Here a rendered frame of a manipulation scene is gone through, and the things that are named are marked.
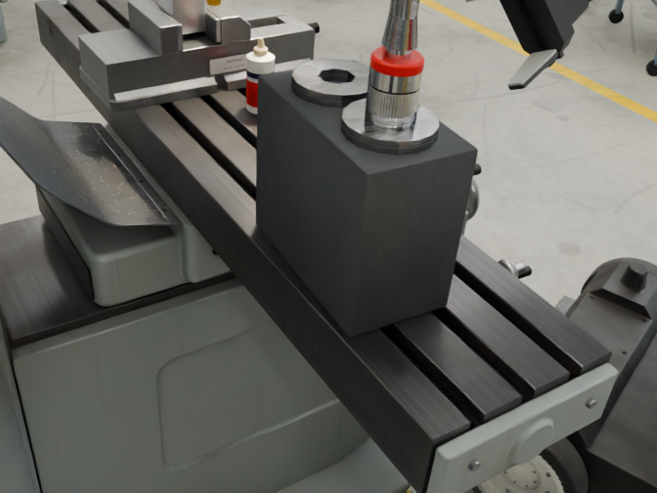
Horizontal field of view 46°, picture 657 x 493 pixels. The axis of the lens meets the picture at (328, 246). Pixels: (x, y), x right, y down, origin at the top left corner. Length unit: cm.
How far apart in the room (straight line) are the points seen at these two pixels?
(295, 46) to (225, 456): 71
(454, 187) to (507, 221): 209
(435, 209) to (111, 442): 73
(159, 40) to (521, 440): 74
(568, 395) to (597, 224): 217
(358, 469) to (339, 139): 104
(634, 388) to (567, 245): 140
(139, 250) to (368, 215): 47
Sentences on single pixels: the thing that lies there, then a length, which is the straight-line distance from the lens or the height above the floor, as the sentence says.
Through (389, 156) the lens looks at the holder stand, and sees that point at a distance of 69.
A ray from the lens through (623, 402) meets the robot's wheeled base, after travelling 138.
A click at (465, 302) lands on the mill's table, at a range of 84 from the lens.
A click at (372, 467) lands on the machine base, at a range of 165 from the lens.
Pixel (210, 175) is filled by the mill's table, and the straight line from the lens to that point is 101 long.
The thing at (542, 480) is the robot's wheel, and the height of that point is 51.
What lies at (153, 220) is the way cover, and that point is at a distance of 105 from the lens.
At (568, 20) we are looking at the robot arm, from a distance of 89.
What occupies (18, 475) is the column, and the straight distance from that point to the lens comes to 119.
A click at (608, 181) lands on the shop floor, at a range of 322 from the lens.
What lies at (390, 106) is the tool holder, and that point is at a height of 119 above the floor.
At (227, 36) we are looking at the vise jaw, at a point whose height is 105.
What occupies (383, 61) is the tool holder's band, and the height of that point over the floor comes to 123.
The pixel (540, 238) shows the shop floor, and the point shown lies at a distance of 277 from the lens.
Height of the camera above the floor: 148
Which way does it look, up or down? 36 degrees down
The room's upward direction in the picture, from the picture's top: 5 degrees clockwise
